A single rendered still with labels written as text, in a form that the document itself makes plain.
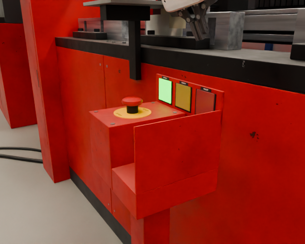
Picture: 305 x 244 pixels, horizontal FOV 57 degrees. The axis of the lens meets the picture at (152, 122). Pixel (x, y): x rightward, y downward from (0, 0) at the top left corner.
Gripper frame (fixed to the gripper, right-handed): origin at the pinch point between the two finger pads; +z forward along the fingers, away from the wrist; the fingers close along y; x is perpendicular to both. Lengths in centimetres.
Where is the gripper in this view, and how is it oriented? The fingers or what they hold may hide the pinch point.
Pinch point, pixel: (199, 28)
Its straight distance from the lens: 62.3
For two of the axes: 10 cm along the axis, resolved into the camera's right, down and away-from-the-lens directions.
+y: 7.5, -0.2, -6.6
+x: 5.5, -5.5, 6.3
